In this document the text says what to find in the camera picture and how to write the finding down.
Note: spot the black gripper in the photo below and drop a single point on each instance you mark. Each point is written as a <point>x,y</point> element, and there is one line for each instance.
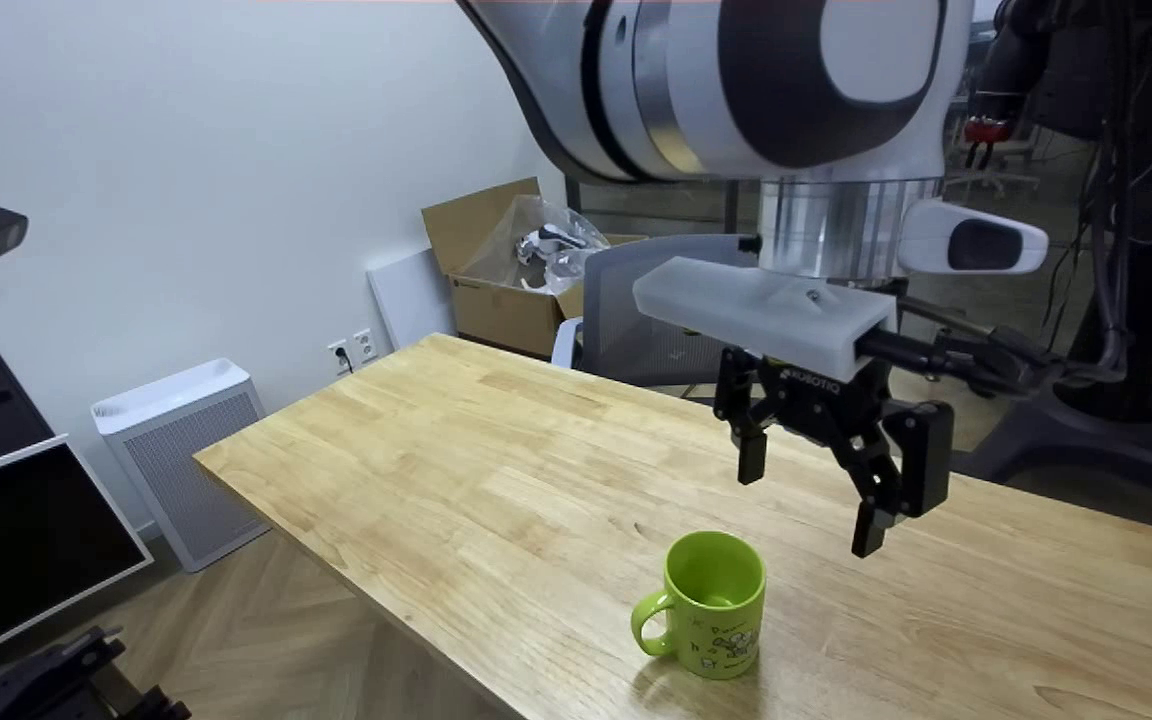
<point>898,459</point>

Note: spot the green ceramic mug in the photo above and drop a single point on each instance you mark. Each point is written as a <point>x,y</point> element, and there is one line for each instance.
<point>710,604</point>

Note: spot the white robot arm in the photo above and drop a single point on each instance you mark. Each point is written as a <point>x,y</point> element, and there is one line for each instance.
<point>841,106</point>

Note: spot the grey mesh office chair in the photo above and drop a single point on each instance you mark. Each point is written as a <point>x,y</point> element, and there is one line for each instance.
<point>612,336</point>

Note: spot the crumpled plastic wrap in box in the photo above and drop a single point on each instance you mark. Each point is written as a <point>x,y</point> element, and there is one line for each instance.
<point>552,246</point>

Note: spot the open cardboard box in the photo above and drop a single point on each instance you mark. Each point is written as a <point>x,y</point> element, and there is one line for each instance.
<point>473,255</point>

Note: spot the white flat panel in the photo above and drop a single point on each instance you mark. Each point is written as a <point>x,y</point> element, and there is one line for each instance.
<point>410,298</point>

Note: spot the white air purifier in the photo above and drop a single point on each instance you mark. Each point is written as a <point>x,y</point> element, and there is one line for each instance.
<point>156,428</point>

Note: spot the black tripod base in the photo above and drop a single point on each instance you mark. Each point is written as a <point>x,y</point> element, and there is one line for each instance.
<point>81,682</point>

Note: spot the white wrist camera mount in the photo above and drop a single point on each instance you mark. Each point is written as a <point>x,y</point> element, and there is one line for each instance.
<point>771,315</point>

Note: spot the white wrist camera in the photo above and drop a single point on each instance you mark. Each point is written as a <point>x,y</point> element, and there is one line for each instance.
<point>962,241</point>

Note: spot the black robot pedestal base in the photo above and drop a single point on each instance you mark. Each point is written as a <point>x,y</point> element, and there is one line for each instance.
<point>1084,69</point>

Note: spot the white wall power outlet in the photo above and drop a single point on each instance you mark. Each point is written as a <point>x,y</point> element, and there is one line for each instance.
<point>354,350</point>

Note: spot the black monitor with white frame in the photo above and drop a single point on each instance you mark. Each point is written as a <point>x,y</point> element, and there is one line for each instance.
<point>61,536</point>

